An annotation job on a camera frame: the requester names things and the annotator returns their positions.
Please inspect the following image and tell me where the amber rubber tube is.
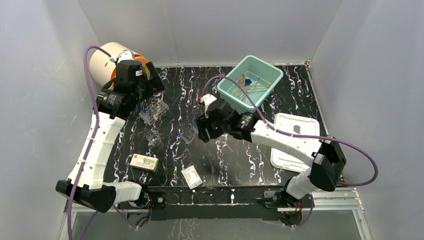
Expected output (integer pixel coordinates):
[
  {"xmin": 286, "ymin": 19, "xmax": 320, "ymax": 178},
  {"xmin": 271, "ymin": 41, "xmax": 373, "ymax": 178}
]
[{"xmin": 240, "ymin": 73, "xmax": 271, "ymax": 92}]

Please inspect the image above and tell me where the mint green plastic bin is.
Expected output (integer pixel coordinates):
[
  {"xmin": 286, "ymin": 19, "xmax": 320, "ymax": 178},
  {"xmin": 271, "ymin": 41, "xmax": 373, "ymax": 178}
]
[{"xmin": 217, "ymin": 55, "xmax": 284, "ymax": 114}]

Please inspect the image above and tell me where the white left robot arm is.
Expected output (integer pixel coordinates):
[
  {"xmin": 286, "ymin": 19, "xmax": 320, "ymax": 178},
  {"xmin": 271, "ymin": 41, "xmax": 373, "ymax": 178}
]
[{"xmin": 55, "ymin": 60, "xmax": 165, "ymax": 213}]

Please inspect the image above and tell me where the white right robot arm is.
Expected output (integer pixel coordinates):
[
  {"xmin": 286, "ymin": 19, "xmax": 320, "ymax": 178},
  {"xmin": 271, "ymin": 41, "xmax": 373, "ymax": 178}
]
[{"xmin": 196, "ymin": 94, "xmax": 347, "ymax": 209}]

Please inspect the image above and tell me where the blue capped tube middle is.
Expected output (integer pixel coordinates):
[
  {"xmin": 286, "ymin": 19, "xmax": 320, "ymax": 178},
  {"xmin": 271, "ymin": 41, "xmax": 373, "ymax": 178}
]
[{"xmin": 189, "ymin": 124, "xmax": 199, "ymax": 134}]

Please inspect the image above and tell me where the blue capped tube left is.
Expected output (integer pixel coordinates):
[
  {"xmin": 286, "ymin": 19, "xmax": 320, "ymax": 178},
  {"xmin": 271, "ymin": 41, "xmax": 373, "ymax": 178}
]
[{"xmin": 177, "ymin": 131, "xmax": 191, "ymax": 144}]

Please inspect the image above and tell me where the white orange cylinder drum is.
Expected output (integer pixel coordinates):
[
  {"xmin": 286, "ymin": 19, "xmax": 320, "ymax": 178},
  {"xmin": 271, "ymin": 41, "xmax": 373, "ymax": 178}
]
[{"xmin": 88, "ymin": 42, "xmax": 149, "ymax": 87}]

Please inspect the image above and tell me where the clear glass beaker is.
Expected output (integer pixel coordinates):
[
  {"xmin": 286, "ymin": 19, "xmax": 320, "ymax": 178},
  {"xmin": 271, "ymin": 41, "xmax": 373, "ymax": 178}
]
[{"xmin": 145, "ymin": 129, "xmax": 162, "ymax": 147}]

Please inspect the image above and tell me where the white paper packet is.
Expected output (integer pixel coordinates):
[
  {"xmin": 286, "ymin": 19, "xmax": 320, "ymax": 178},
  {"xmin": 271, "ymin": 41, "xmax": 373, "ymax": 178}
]
[{"xmin": 181, "ymin": 165, "xmax": 203, "ymax": 190}]

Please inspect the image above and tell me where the white plastic bin lid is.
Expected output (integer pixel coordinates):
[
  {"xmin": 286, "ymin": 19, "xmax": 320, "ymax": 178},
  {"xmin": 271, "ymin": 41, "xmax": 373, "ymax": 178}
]
[{"xmin": 270, "ymin": 112, "xmax": 321, "ymax": 173}]

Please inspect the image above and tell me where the white red slide box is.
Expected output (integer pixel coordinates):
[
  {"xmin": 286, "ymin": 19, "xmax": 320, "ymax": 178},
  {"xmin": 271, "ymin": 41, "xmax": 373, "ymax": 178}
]
[{"xmin": 129, "ymin": 153, "xmax": 159, "ymax": 172}]

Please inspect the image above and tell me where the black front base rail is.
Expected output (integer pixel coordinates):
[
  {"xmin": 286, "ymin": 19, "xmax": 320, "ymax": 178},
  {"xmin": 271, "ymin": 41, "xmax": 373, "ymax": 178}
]
[{"xmin": 102, "ymin": 185, "xmax": 332, "ymax": 222}]

